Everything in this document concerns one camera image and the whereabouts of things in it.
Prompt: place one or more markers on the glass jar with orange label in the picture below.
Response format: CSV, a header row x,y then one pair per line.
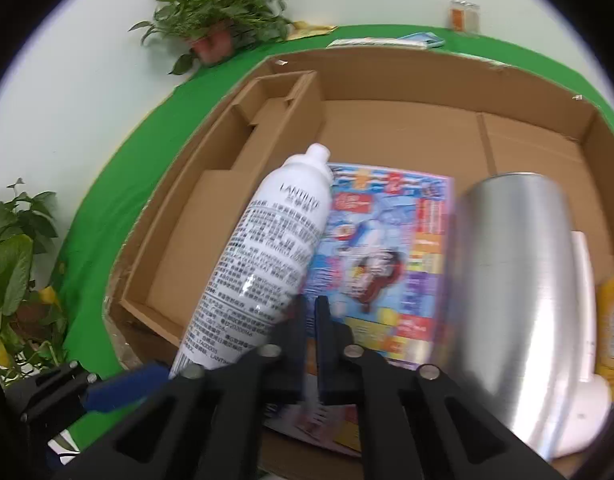
x,y
464,16

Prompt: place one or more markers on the bushy plant in red pot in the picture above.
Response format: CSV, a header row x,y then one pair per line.
x,y
212,10

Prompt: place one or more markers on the green tablecloth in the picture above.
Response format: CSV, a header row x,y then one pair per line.
x,y
137,135

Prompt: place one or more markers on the large-leaf potted plant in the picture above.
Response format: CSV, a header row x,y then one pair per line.
x,y
12,260

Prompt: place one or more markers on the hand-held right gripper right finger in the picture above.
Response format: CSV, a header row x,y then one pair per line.
x,y
332,360

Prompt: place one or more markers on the yellow paper packet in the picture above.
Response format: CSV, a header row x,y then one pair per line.
x,y
314,30

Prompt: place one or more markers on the white plastic object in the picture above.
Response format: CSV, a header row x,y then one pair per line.
x,y
587,400

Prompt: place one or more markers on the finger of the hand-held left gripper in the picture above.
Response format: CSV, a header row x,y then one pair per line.
x,y
122,390

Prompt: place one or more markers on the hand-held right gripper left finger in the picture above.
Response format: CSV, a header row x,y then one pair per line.
x,y
289,360

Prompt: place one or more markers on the large brown cardboard box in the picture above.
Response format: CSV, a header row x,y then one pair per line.
x,y
402,130

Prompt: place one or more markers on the flat blue box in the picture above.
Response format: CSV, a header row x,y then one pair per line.
x,y
423,40

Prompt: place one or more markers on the silver metal tumbler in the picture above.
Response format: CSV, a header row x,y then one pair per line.
x,y
512,285

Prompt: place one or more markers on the white spray bottle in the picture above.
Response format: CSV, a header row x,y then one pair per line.
x,y
267,240

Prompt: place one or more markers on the colourful printed game box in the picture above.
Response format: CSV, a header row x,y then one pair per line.
x,y
377,260

